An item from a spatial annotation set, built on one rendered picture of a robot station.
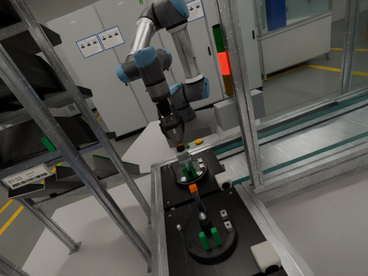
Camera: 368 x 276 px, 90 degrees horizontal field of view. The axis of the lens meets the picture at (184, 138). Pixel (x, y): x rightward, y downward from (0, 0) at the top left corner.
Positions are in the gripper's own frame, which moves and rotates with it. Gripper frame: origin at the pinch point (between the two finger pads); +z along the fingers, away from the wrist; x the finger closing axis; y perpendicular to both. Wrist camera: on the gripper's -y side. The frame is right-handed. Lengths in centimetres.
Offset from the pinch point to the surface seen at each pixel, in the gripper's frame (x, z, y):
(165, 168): 9.5, 10.0, 1.5
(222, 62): -16.8, -27.1, -20.4
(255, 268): -6.8, 9.9, -43.9
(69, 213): 64, 21, 11
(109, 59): 70, -40, 295
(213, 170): -8.6, 9.9, -10.2
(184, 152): -1.0, -1.5, -10.0
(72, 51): 120, -70, 299
